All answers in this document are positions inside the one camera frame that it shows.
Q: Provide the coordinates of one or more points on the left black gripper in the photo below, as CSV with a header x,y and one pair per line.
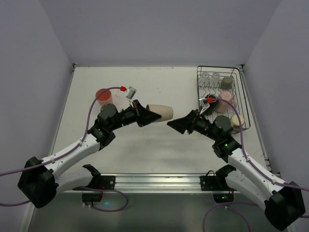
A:
x,y
138,113

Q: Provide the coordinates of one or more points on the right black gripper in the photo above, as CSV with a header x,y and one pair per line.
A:
x,y
192,121

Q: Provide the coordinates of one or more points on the beige plastic cup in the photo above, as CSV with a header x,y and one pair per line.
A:
x,y
166,112

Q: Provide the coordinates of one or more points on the tall pink plastic cup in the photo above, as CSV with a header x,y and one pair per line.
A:
x,y
104,96

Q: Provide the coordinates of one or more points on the metal cup with cream label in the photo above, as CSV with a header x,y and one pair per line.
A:
x,y
237,121

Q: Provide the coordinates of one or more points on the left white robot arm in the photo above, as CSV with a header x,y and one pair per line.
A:
x,y
95,139

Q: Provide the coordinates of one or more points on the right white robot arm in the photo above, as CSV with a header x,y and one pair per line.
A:
x,y
281,202

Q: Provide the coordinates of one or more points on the black mug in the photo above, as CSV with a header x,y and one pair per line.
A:
x,y
211,100

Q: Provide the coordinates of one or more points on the pink ceramic mug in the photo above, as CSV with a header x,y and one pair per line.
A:
x,y
225,102

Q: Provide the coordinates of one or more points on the left clear glass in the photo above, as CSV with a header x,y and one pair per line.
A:
x,y
204,78

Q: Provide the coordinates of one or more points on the clear glass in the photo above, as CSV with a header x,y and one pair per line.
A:
x,y
204,78
215,77

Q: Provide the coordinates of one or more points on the right clear glass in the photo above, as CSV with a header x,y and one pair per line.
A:
x,y
215,77

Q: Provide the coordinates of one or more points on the grey-green ceramic cup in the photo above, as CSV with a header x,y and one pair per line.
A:
x,y
227,82

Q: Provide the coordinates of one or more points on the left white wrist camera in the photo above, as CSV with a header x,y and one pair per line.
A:
x,y
130,92

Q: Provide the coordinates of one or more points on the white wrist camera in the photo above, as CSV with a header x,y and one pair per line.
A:
x,y
130,92
203,104

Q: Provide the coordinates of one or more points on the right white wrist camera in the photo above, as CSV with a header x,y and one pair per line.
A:
x,y
203,104

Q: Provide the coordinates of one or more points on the wire dish rack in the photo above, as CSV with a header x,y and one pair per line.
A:
x,y
237,89

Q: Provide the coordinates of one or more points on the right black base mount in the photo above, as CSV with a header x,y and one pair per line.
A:
x,y
210,182

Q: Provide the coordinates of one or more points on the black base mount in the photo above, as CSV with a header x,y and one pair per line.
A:
x,y
92,178
210,182

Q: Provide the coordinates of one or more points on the aluminium mounting rail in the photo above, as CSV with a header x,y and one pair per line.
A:
x,y
157,182

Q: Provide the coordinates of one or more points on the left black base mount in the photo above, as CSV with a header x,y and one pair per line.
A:
x,y
92,178

